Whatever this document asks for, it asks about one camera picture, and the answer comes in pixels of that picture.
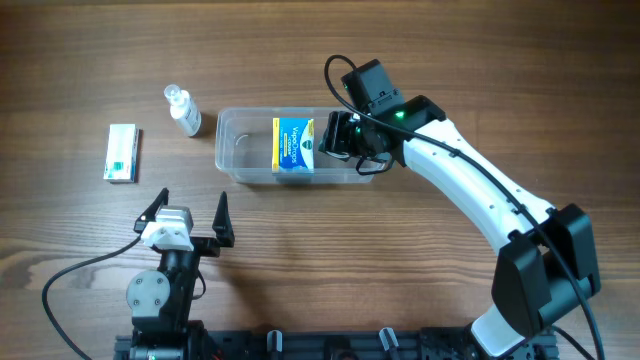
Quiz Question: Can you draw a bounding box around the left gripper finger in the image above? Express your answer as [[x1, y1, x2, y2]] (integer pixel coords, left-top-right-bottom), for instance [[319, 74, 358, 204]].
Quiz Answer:
[[133, 188, 169, 233], [212, 191, 235, 248]]

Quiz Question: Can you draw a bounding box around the blue yellow VapoDrops box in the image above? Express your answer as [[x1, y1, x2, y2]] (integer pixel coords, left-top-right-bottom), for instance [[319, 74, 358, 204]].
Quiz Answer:
[[272, 118, 315, 173]]

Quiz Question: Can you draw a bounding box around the white green medicine box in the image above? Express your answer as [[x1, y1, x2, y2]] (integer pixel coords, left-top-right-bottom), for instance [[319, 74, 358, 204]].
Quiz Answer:
[[103, 124, 139, 183]]

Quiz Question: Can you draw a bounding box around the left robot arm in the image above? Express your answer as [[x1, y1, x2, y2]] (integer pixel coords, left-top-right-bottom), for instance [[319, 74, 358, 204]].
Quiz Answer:
[[114, 188, 235, 360]]

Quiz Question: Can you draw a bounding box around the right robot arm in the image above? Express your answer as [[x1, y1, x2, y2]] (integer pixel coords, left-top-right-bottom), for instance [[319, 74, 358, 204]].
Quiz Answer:
[[319, 96, 604, 359]]

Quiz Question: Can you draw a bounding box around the clear plastic container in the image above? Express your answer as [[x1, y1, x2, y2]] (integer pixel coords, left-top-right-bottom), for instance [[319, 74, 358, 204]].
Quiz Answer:
[[216, 107, 384, 185]]

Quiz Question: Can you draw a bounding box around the left black cable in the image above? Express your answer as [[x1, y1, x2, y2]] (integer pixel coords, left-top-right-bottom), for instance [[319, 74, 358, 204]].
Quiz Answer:
[[41, 234, 144, 360]]

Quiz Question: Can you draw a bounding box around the black cable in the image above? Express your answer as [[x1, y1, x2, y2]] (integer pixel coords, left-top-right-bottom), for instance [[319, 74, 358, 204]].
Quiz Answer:
[[41, 234, 144, 360], [323, 54, 607, 360]]

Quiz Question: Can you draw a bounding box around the right black cable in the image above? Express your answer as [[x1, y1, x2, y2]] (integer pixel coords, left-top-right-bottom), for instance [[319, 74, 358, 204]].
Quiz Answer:
[[323, 54, 607, 360]]

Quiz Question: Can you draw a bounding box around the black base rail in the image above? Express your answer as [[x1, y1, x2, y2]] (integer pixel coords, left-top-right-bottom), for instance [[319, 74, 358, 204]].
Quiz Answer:
[[113, 327, 560, 360]]

